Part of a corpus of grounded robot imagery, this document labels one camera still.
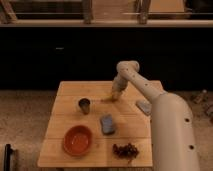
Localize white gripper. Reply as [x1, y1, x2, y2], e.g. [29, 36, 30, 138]
[111, 75, 128, 101]

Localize yellow banana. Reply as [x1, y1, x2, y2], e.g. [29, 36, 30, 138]
[101, 98, 113, 102]

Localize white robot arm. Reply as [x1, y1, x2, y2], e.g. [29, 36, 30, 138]
[112, 61, 200, 171]

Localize red bowl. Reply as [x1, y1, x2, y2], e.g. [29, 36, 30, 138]
[63, 125, 93, 157]

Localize blue sponge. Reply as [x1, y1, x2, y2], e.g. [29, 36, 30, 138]
[100, 114, 116, 135]

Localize grey folded cloth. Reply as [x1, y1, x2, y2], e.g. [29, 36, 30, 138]
[136, 101, 152, 116]

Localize dark small cup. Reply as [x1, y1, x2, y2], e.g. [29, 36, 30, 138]
[78, 98, 90, 114]

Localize wooden table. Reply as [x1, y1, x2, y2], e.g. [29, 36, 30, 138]
[37, 80, 164, 169]

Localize bunch of dark grapes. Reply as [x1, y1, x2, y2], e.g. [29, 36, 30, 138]
[112, 143, 139, 163]

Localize black object at floor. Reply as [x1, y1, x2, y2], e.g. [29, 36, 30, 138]
[3, 144, 15, 171]

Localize wooden shelf rail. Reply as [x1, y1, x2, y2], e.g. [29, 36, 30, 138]
[0, 0, 213, 27]

